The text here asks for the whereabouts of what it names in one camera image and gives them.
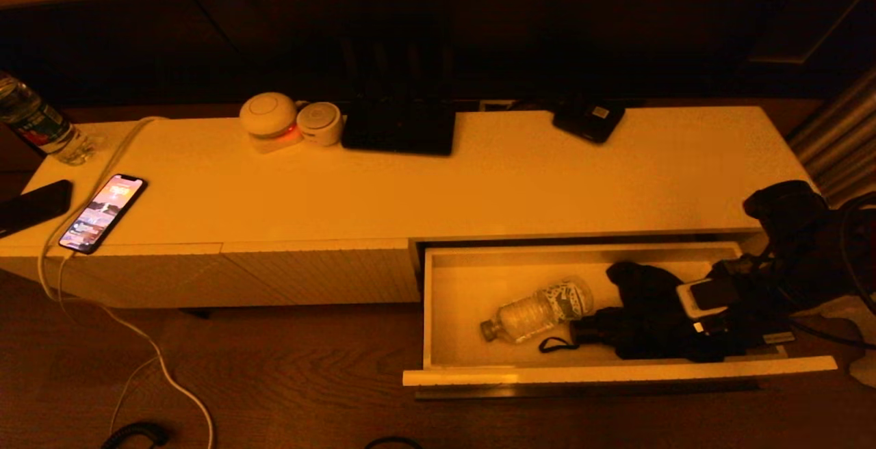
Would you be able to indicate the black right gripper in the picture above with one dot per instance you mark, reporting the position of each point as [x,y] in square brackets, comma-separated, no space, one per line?
[759,305]

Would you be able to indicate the black umbrella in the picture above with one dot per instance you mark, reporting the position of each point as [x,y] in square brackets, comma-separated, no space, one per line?
[650,312]

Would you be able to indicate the clear plastic bottle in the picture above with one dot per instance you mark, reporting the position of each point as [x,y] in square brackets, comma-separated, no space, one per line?
[537,309]

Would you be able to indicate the white cabinet drawer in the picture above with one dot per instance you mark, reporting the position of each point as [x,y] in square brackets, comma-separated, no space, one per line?
[465,291]

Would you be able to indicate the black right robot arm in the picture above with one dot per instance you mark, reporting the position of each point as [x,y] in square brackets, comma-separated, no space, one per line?
[787,213]

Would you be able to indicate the white low cabinet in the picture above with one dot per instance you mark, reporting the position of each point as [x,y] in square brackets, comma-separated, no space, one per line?
[342,189]

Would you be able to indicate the small black labelled device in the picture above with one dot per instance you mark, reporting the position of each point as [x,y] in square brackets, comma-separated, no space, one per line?
[590,122]

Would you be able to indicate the black flat box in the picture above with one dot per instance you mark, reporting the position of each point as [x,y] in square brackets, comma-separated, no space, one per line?
[397,131]

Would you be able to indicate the small white round speaker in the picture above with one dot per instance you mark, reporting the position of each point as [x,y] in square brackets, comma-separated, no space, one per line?
[319,122]

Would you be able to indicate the white round red-lit device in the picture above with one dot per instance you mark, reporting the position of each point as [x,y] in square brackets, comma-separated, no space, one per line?
[267,113]

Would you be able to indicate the green label water bottle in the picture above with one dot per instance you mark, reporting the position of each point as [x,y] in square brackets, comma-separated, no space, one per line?
[37,124]

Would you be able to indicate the white and grey wrist camera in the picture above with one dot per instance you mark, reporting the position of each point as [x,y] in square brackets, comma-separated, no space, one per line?
[705,295]

